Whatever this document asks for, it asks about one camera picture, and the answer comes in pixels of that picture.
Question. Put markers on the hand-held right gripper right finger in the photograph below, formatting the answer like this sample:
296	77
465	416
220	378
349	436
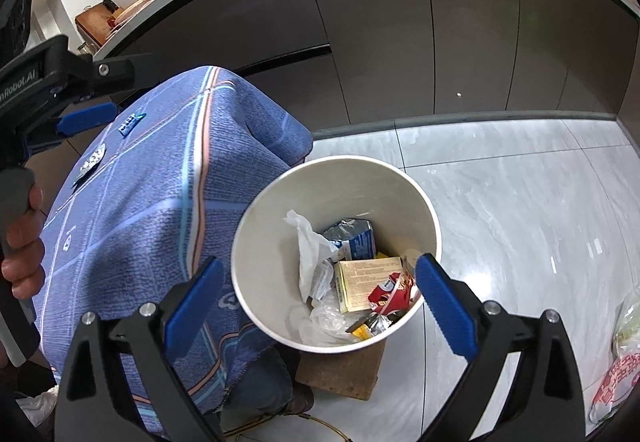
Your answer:
445	307

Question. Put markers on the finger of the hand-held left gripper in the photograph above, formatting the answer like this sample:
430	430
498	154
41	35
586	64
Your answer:
115	69
85	118

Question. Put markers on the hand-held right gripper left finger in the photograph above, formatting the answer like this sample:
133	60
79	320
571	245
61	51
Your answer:
195	307

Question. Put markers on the red snack packet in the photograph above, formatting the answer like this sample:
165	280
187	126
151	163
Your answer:
387	294

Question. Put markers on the dark foil packet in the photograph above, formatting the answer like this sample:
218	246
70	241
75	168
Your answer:
362	329

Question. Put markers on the beige carton box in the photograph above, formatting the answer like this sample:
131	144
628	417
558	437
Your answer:
360	282

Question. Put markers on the blue white snack packet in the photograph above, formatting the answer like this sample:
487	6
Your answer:
357	242

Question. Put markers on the clear plastic bag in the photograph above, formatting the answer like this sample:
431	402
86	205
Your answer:
330	317

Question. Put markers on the white round bin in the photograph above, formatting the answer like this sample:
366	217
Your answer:
280	222

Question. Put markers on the white wrapper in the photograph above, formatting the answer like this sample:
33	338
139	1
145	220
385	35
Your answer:
307	247

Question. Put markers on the person's left hand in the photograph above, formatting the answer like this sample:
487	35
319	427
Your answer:
25	262

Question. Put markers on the small glass jar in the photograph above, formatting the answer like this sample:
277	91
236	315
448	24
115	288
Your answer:
86	48

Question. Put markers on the silver blister pack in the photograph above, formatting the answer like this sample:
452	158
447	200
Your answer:
92	161

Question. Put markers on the blue candy roll wrapper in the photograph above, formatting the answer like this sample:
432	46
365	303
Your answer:
130	122

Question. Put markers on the wooden cutting board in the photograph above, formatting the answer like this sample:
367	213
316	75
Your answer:
92	22

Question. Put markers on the beige round basket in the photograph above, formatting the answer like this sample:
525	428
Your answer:
137	4

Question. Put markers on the person's leg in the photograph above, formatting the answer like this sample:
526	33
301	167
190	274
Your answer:
260	387

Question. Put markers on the blue checked tablecloth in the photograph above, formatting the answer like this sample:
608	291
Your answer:
150	202

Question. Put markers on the brown cork block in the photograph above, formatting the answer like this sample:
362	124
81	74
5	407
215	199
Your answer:
340	372

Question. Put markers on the white red printed bag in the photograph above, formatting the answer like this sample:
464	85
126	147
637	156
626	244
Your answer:
617	372

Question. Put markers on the dark kitchen cabinet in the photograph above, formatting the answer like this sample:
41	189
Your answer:
450	22

